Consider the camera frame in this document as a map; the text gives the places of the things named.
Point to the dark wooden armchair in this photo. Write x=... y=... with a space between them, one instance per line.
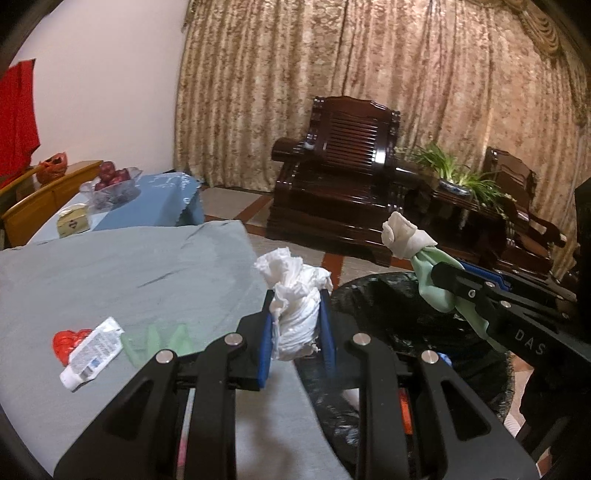
x=521 y=194
x=332 y=194

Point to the white squeeze tube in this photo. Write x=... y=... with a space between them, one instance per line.
x=92 y=353

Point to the white tissue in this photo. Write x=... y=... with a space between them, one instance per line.
x=295 y=304

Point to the glass fruit bowl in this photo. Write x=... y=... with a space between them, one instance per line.
x=115 y=191

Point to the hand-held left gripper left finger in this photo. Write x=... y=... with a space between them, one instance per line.
x=264 y=350

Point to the red foil wrapper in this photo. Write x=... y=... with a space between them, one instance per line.
x=69 y=344

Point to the pale green rubber glove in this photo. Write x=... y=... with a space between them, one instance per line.
x=429 y=281

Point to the red apple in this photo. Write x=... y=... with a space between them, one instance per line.
x=100 y=186
x=121 y=177
x=108 y=170

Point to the blue tablecloth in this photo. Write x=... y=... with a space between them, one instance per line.
x=152 y=203

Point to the orange foam fruit net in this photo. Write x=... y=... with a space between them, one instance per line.
x=406 y=410

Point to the beige floral curtain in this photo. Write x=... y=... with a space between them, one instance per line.
x=369 y=55

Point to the red cloth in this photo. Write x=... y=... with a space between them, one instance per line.
x=18 y=115

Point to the blue rubber glove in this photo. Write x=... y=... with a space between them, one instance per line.
x=444 y=359

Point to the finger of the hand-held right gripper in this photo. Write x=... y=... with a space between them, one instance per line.
x=482 y=272
x=466 y=288

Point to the dark wooden side table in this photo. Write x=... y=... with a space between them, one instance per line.
x=461 y=221

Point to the red basket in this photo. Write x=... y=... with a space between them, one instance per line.
x=53 y=168

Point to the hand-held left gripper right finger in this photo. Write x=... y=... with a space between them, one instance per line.
x=328 y=350

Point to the beige tissue box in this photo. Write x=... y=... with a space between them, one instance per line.
x=73 y=221

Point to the potted plant blue white pot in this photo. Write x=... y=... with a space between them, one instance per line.
x=455 y=187

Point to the trash bin with black bag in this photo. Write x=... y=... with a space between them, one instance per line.
x=383 y=314

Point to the light wooden cabinet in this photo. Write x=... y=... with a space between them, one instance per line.
x=60 y=189

